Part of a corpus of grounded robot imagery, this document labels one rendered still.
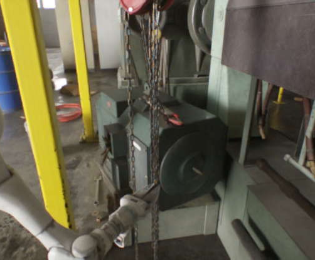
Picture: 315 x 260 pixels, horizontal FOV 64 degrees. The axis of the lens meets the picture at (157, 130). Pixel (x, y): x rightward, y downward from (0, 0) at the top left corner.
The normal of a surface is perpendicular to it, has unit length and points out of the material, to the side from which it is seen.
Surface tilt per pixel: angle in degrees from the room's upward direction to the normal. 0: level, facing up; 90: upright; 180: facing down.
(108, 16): 90
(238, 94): 72
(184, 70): 90
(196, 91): 90
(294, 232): 0
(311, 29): 90
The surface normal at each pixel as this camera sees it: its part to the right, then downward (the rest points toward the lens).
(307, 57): -0.98, 0.07
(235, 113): 0.17, 0.09
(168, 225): 0.18, 0.39
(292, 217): 0.00, -0.92
